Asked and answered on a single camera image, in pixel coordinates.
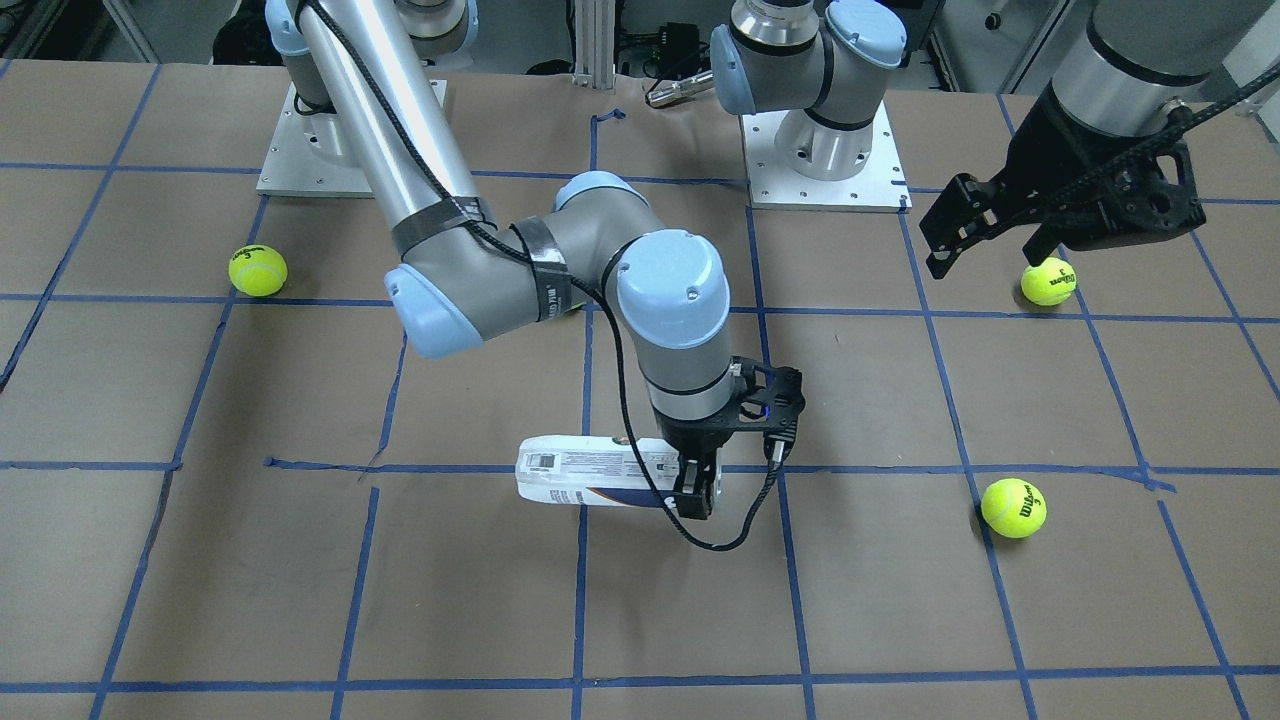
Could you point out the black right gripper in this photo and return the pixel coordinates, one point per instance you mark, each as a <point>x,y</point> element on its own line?
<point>687,437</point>

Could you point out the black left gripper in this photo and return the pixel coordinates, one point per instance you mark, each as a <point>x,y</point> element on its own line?
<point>1040,150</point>

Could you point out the clear tennis ball can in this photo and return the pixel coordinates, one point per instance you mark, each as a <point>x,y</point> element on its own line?
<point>581,470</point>

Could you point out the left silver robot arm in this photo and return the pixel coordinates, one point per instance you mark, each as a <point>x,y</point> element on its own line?
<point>835,62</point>

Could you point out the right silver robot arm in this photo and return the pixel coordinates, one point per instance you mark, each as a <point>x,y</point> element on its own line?
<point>461,280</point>

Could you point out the far tennis ball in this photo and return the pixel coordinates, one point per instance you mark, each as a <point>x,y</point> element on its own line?
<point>257,270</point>
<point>1049,283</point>

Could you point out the tennis ball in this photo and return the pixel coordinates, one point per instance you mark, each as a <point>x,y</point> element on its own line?
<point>1013,508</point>
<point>1049,283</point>
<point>257,270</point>

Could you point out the near tennis ball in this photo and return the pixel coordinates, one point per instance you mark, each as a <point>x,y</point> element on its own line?
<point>1013,508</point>

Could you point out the silver metal cylinder tool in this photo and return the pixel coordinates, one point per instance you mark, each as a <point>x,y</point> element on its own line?
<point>669,92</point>

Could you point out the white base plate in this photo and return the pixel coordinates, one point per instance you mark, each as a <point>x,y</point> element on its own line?
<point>300,160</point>
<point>860,185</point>

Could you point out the aluminium frame post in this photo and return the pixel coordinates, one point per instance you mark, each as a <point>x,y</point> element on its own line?
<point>594,41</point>

